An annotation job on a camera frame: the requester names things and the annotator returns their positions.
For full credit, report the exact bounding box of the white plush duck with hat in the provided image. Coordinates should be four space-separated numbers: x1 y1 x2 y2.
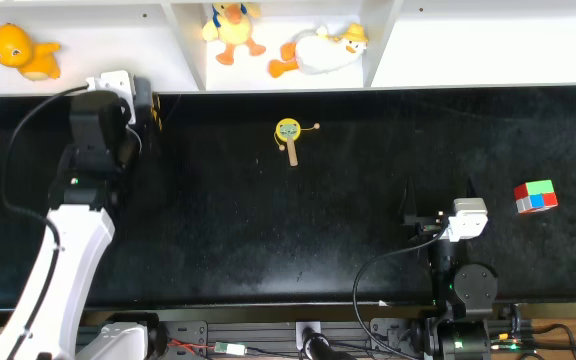
267 22 370 79

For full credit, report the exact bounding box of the yellow rubber duck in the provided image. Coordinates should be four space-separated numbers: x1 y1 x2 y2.
0 22 63 83

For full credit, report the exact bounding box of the grey and yellow toy truck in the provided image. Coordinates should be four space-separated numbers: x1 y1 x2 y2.
151 93 164 133

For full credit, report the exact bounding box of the yellow rattle drum toy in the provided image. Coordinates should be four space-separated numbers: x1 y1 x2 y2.
273 117 321 168

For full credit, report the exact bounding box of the black cable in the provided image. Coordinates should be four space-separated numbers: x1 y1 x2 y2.
0 84 92 251
351 225 450 360

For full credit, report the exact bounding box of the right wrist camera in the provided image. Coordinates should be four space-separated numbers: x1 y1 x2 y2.
439 197 490 243

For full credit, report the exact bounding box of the yellow plush duck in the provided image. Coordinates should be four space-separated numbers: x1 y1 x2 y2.
201 2 268 67

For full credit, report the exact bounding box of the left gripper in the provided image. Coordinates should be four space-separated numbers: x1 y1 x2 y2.
132 74 156 152

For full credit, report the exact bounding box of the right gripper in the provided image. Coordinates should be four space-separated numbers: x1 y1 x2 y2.
400 175 479 237

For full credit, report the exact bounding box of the white shelf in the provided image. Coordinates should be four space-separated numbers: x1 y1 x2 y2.
0 0 576 97

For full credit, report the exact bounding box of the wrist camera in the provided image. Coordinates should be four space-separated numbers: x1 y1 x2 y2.
439 197 490 243
86 69 137 126

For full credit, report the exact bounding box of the mounting rail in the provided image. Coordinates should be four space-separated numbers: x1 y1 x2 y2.
142 317 576 360

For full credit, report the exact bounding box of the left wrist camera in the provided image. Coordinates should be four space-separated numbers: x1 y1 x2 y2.
86 69 137 126

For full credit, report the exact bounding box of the many-coloured puzzle cube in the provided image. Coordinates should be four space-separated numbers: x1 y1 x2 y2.
512 179 560 216

